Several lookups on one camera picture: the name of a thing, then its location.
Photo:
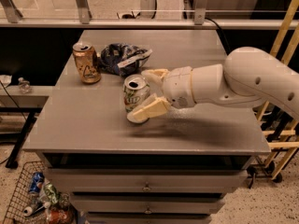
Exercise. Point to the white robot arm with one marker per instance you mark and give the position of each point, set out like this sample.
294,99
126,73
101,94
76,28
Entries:
247,78

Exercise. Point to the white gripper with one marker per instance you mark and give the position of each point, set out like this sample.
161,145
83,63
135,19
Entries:
177,86

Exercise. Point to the green white 7up can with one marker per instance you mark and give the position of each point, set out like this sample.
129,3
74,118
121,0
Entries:
136,90

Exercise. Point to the wire basket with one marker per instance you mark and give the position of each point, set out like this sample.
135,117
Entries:
20,197

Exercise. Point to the blue pepsi can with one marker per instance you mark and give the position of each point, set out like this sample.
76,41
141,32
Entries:
36,183

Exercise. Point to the gold soda can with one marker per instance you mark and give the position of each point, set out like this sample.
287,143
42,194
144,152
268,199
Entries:
86,62

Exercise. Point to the green crushed can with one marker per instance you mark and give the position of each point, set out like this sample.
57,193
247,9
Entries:
51,193

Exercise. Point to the grey drawer cabinet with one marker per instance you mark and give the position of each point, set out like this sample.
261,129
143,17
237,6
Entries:
175,169

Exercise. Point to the blue crumpled chip bag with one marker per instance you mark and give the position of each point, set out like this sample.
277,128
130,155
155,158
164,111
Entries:
123,59

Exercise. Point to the small glass bottle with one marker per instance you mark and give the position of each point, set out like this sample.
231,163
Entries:
24,85

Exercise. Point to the black side table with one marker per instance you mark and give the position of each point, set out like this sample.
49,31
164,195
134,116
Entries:
25,106

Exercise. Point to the white bottle in basket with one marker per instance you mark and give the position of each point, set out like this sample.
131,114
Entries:
34,208

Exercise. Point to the red can in basket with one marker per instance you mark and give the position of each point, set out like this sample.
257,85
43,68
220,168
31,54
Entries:
59,216

